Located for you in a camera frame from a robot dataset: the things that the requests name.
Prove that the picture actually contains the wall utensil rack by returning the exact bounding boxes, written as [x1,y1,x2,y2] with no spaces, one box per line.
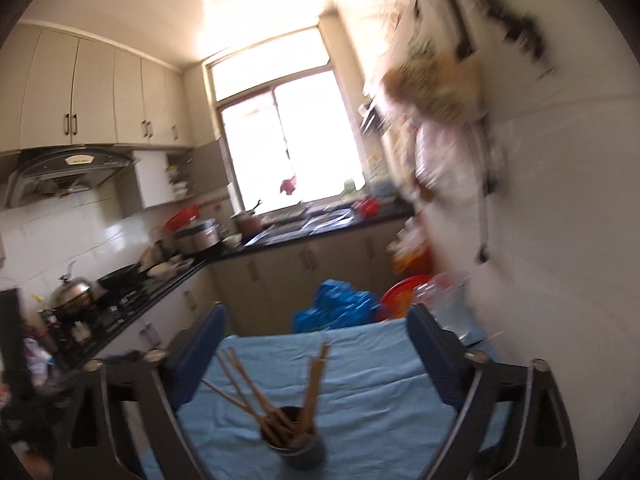
[415,0,548,83]

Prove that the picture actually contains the pink plastic bag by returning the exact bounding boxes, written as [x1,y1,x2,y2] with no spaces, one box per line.
[389,229,434,277]

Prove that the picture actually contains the black power cable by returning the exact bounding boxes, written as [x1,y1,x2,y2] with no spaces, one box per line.
[474,125,496,264]

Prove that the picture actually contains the orange plastic basin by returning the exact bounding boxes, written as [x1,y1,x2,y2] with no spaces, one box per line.
[379,273,434,322]

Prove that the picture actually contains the white dish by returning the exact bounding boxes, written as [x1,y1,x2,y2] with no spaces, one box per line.
[146,255,197,282]

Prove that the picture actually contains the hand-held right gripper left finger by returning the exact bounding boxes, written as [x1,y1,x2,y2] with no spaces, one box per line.
[51,301,230,480]

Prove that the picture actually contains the blue terry cloth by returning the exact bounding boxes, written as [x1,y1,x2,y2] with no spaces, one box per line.
[137,317,512,480]

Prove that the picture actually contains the steel rice cooker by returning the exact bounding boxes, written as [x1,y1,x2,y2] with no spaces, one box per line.
[172,217,224,257]

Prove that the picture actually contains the red plastic basin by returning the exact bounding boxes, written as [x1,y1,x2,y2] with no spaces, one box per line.
[164,204,199,234]

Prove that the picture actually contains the black kitchen countertop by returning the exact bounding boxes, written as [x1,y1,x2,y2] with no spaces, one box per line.
[45,207,416,361]

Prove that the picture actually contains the bundle of hanging plastic bags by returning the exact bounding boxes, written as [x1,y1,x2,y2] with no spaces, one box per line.
[379,39,490,207]

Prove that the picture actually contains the brown cooking pot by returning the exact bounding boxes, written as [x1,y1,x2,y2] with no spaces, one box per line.
[231,199,264,239]

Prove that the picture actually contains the range hood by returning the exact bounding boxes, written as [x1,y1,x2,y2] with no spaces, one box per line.
[2,146,142,209]

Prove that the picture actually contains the beige lower kitchen cabinets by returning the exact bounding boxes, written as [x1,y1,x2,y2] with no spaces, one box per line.
[99,214,422,357]

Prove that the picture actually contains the steel lidded wok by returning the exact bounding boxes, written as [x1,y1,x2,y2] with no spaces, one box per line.
[49,260,97,312]

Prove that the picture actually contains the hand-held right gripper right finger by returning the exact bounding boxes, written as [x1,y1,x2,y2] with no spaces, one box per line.
[406,303,582,480]

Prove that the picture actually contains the blue plastic bag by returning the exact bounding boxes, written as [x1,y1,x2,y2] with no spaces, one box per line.
[292,279,384,334]

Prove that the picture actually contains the black utensil holder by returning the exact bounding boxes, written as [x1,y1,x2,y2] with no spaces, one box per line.
[262,404,327,472]

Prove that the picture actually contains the beige upper wall cabinets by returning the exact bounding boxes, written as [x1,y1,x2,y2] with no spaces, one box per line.
[0,22,197,157]

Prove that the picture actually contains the black frying wok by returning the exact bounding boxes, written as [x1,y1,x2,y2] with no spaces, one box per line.
[97,262,152,292]

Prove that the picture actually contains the kitchen window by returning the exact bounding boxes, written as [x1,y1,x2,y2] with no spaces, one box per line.
[202,24,372,217]

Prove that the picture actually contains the gas stove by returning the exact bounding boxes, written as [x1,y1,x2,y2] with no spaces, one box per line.
[89,289,158,323]

